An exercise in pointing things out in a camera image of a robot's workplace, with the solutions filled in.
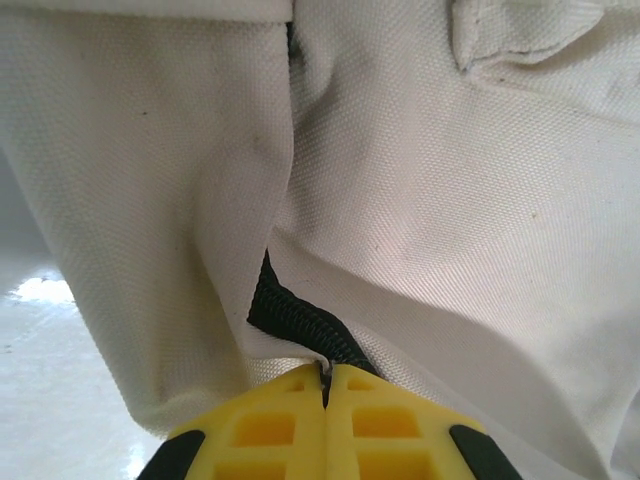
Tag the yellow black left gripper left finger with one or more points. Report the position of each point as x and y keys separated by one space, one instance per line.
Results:
x=300 y=400

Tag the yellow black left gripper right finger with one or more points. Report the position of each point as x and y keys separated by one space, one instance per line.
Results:
x=340 y=400

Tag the beige canvas backpack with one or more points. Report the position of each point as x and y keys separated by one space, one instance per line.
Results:
x=450 y=200

